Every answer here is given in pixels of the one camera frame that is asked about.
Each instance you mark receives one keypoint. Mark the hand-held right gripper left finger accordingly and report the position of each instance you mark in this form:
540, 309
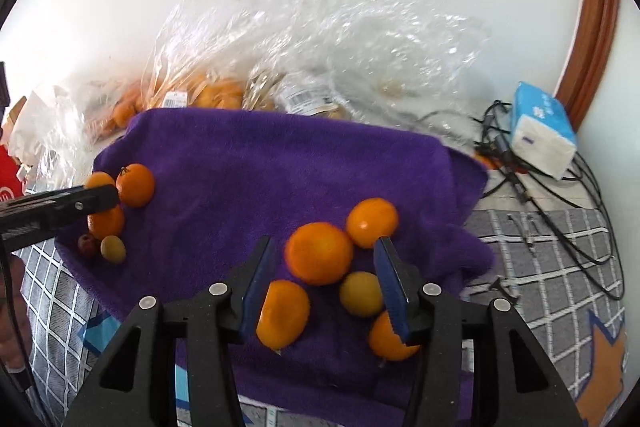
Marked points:
252, 302

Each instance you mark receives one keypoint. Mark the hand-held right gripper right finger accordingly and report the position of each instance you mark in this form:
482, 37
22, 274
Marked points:
392, 287

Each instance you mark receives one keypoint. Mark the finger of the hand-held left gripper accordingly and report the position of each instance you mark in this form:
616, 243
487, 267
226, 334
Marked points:
60, 207

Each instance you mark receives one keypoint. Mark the oval orange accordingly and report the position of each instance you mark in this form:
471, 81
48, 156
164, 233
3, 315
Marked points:
282, 314

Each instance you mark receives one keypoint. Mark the yellow-green plum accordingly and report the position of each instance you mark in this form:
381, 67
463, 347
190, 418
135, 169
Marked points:
360, 294

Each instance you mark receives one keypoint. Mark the red strawberry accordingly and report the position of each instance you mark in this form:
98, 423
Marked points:
87, 245

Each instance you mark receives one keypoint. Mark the small round orange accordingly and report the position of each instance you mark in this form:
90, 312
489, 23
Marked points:
372, 223

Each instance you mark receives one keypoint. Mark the small green plum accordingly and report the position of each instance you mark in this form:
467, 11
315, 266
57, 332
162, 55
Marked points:
112, 249

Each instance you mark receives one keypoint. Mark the small orange with stem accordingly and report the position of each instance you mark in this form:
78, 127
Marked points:
136, 186

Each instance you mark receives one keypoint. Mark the large orange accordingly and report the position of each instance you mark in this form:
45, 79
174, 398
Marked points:
319, 253

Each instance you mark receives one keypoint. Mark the person's left hand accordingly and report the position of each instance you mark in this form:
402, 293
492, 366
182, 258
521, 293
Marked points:
11, 317

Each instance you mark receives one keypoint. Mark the red box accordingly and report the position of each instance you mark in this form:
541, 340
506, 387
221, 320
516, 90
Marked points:
10, 177

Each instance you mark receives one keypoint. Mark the brown cardboard box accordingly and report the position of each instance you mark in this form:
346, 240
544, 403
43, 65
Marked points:
17, 109

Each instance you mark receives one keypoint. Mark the purple towel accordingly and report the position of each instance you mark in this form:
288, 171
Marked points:
250, 167

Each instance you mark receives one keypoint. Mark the grey checked bedsheet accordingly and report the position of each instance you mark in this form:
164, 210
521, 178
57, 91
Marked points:
540, 257

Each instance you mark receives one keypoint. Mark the clear plastic bag of oranges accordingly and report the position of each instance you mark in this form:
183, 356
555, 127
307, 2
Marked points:
215, 92

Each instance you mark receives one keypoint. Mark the labelled food package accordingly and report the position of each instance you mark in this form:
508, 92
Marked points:
305, 99

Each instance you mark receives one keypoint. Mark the blue and white tissue pack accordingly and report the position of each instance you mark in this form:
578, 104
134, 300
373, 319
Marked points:
542, 132

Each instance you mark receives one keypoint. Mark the crumpled clear plastic bag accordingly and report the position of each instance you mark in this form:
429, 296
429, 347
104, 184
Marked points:
390, 47

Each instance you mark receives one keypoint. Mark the wooden door frame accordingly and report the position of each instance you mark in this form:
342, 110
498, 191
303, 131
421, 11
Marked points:
595, 32

